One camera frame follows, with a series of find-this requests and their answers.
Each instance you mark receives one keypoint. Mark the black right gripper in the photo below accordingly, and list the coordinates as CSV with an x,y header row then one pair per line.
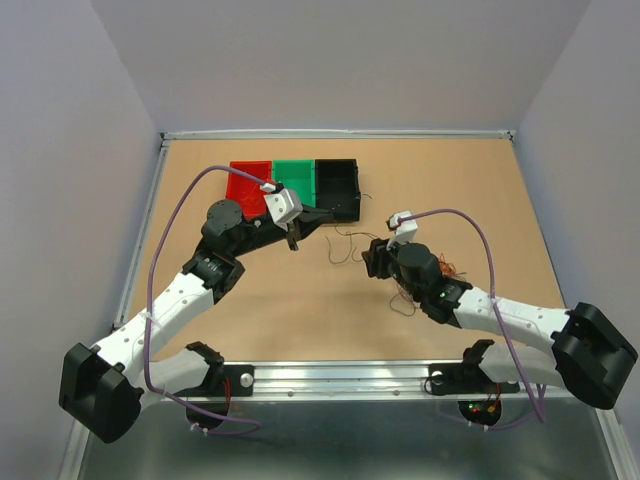
x,y
375,257

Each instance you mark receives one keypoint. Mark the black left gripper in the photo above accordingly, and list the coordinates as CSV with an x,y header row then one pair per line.
x,y
299,230

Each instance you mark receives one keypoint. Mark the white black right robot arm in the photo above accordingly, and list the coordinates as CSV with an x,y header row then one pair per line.
x,y
578,349

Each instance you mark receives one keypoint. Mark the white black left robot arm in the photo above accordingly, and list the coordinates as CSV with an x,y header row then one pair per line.
x,y
106,386

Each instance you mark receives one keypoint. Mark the black plastic bin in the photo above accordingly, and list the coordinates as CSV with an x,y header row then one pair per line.
x,y
337,188

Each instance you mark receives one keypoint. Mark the green plastic bin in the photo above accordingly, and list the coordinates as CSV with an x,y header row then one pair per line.
x,y
298,175

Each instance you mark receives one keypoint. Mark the red plastic bin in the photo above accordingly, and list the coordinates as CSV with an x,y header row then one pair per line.
x,y
246,192

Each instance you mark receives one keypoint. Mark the grey white left wrist camera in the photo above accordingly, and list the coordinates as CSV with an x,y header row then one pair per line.
x,y
283,207

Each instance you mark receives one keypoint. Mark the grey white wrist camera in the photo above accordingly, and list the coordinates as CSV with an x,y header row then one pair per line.
x,y
283,207
402,227

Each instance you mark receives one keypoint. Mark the grey white right wrist camera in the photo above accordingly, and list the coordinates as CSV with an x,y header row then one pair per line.
x,y
402,227

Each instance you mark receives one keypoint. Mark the aluminium front mounting rail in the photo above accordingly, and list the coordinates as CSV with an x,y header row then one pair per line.
x,y
350,377

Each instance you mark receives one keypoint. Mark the aluminium table edge frame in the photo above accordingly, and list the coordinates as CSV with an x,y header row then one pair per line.
x,y
318,303

